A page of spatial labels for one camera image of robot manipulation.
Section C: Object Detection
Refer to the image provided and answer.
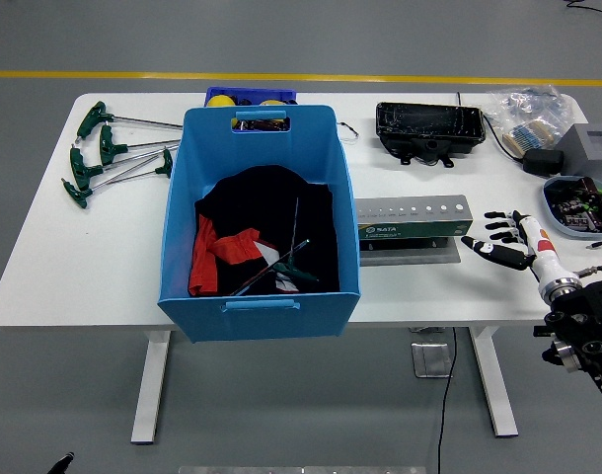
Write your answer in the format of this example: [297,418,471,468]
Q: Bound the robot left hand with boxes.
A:
[46,451,76,474]

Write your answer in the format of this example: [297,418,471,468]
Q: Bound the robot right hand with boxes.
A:
[460,209,578,293]

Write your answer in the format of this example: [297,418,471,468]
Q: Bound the green grey hex key rack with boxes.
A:
[354,195,474,268]

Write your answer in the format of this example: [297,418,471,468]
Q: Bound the small green T-handle hex key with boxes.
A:
[272,197,321,286]

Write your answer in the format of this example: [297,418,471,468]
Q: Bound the large green T-handle hex key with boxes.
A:
[229,238,312,296]

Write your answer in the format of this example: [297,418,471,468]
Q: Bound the light blue storage box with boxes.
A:
[156,105,362,345]

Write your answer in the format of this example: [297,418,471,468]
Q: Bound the light blue bowl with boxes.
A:
[542,176,602,242]

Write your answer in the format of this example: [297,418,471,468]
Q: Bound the dark electronic parts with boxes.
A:
[549,177,602,233]

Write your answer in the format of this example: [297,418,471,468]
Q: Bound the grey foam block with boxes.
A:
[552,119,602,182]

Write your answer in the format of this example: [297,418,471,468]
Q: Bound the tan blue resistor strip pack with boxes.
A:
[501,121,559,158]

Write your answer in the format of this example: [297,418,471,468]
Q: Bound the white table leg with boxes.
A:
[130,329,173,445]
[467,325,519,439]

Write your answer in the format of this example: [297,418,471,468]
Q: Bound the clear bag of blue parts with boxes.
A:
[488,84,581,149]

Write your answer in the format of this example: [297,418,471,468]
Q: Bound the metal floor plate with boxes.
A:
[410,341,454,379]

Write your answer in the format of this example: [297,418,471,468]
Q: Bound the black plastic tray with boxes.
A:
[375,101,489,169]

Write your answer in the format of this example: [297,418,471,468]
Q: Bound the black and red clothing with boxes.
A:
[188,165,340,297]

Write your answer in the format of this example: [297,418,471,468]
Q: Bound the dark blue plastic bin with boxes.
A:
[204,86,298,133]

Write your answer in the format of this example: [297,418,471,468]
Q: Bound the black power adapter with cord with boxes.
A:
[481,112,564,178]

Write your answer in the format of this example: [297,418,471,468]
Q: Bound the thin wire ring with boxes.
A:
[336,120,360,144]

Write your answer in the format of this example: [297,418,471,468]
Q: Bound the black cable on floor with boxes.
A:
[564,0,602,24]

